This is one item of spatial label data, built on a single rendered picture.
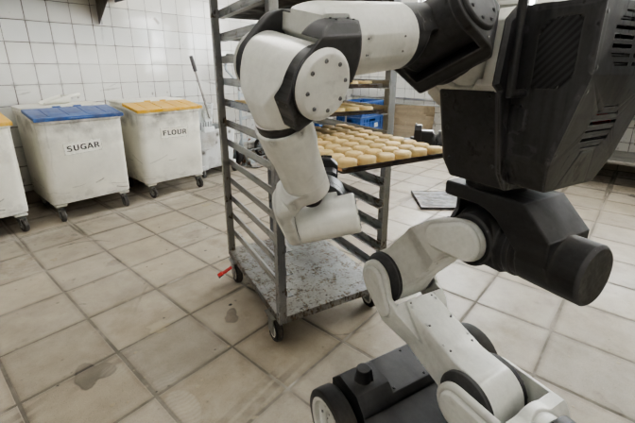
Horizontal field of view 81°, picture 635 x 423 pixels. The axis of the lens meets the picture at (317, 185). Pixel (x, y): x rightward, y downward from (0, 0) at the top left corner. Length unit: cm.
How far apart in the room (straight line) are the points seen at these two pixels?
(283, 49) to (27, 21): 328
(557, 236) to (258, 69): 57
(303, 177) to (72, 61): 329
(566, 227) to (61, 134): 280
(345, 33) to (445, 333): 82
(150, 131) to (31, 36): 107
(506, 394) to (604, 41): 73
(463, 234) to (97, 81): 334
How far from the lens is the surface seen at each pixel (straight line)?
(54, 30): 367
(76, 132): 301
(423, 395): 120
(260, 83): 43
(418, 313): 107
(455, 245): 83
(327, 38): 40
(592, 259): 76
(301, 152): 46
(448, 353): 103
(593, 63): 65
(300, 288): 160
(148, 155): 323
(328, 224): 58
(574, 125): 67
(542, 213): 77
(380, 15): 51
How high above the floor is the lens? 101
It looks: 17 degrees down
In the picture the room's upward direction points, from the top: straight up
